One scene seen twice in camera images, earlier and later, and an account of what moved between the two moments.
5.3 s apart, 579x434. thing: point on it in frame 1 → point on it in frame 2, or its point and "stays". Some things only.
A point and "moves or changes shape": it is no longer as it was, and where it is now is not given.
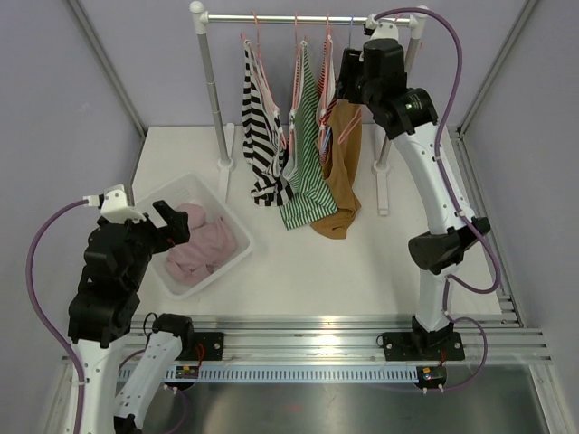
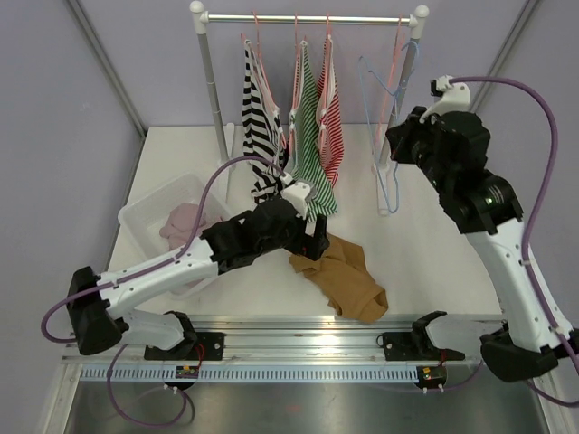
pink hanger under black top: x=258 y=59 stays
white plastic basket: x=219 y=238 stays
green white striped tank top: x=307 y=193 stays
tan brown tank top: x=342 y=166 → x=346 y=278
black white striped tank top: x=263 y=145 stays
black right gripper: x=351 y=65 → x=403 y=136
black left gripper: x=176 y=221 → x=307 y=245
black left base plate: x=208 y=345 stays
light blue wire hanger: x=351 y=27 → x=372 y=129
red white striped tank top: x=326 y=100 stays
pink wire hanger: x=341 y=137 moves or changes shape
